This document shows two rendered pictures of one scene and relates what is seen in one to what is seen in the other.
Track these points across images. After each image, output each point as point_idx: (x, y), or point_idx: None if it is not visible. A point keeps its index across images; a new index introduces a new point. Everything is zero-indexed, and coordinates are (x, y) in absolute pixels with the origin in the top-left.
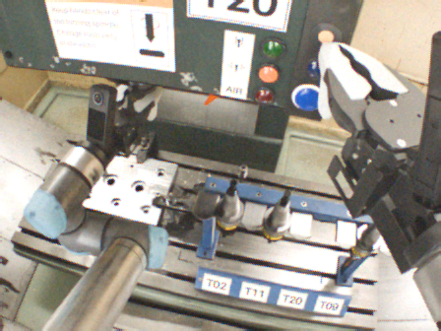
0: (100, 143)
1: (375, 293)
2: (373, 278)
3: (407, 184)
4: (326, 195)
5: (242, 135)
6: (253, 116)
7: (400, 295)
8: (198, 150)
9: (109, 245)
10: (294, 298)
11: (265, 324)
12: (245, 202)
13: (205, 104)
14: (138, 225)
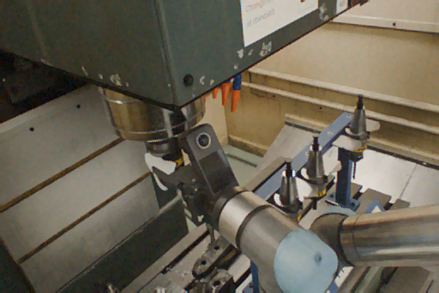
0: (234, 184)
1: (373, 190)
2: (357, 187)
3: None
4: (258, 188)
5: (149, 222)
6: (151, 190)
7: (375, 187)
8: (119, 283)
9: (353, 230)
10: None
11: (368, 291)
12: None
13: (233, 111)
14: (317, 222)
